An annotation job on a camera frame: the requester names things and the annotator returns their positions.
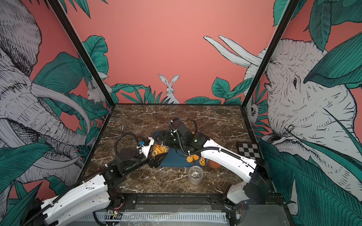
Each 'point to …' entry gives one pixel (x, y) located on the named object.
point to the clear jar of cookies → (195, 175)
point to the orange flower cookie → (189, 159)
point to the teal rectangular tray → (176, 158)
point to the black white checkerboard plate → (250, 149)
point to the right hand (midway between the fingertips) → (158, 138)
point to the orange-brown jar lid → (214, 165)
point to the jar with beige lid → (157, 149)
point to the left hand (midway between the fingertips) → (162, 147)
